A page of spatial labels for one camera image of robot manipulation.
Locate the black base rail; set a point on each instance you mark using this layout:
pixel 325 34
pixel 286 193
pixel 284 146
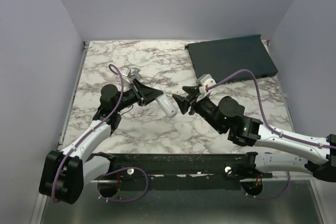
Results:
pixel 181 171

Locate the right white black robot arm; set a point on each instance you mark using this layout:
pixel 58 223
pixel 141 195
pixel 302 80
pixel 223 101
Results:
pixel 299 153

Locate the dark green flat electronics box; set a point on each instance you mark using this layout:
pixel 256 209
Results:
pixel 221 58

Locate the white remote control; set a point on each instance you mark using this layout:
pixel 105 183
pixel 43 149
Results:
pixel 166 105

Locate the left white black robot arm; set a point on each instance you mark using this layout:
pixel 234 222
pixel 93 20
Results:
pixel 63 176

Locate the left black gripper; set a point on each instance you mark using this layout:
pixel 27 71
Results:
pixel 144 94

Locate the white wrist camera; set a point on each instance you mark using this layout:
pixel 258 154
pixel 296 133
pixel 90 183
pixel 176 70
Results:
pixel 127 75
pixel 204 82

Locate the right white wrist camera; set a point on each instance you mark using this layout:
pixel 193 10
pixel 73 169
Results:
pixel 204 82

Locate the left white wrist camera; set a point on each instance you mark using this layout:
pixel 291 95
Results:
pixel 127 75

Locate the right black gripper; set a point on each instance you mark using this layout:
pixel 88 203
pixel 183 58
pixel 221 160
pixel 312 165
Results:
pixel 182 102

